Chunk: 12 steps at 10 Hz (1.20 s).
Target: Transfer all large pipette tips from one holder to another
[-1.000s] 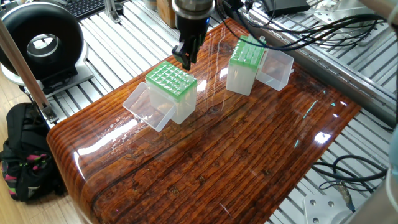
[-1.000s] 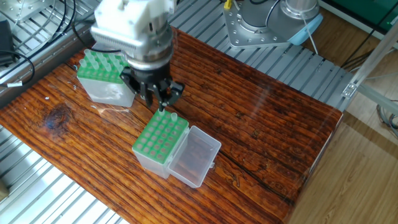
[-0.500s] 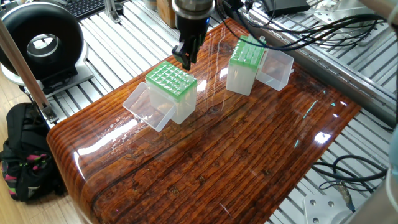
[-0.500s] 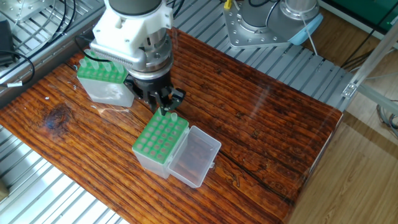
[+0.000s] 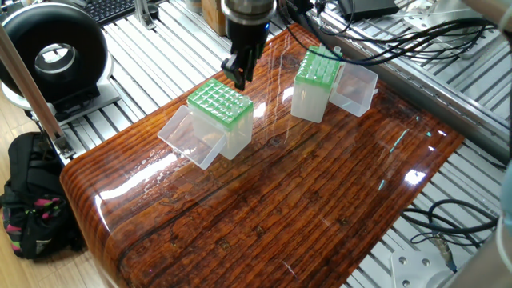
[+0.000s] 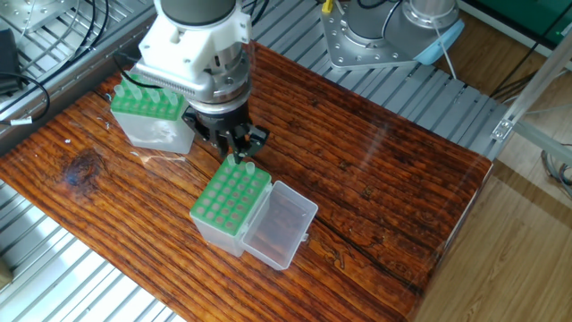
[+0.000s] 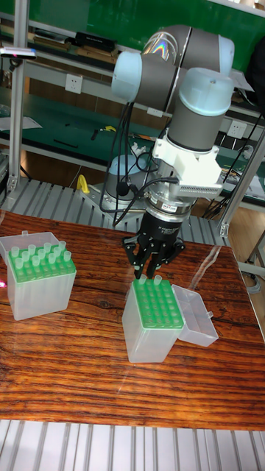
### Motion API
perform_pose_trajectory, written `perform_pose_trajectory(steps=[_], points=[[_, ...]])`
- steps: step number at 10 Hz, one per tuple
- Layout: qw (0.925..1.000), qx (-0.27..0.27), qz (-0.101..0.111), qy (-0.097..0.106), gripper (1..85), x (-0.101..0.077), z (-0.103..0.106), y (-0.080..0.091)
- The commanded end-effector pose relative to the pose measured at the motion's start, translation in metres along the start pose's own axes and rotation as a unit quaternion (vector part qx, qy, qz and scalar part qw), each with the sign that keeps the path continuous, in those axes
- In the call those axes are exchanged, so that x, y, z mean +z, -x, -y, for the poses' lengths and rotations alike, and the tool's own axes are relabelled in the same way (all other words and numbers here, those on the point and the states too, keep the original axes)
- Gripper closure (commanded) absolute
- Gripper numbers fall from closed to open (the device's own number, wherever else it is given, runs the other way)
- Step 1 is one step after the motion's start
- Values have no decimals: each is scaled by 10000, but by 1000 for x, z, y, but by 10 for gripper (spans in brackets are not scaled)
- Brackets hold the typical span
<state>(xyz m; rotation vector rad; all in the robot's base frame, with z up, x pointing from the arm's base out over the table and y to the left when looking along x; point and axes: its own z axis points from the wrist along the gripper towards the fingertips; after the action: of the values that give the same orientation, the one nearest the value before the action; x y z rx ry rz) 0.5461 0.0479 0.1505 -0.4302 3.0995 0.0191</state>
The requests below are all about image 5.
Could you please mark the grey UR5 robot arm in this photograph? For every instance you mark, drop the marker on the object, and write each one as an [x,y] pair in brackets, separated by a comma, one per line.
[248,6]

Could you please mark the brown wooden pole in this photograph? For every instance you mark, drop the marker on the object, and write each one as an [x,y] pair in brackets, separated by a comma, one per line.
[32,96]

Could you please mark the silver metal bracket post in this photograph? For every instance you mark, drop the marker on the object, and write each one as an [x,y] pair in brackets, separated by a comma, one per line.
[147,12]

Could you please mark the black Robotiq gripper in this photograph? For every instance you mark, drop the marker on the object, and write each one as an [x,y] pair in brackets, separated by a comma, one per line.
[246,38]

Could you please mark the clear pipette box green rack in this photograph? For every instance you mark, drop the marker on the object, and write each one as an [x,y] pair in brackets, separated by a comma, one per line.
[316,88]
[220,116]

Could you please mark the cardboard box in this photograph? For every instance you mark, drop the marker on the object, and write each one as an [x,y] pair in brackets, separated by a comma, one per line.
[212,14]

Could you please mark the black backpack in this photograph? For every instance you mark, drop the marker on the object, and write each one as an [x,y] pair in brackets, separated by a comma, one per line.
[36,200]

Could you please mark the white perforated base plate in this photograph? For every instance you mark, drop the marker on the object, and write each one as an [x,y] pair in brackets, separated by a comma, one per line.
[420,272]

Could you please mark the black keyboard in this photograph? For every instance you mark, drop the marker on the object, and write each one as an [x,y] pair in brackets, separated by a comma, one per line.
[108,10]

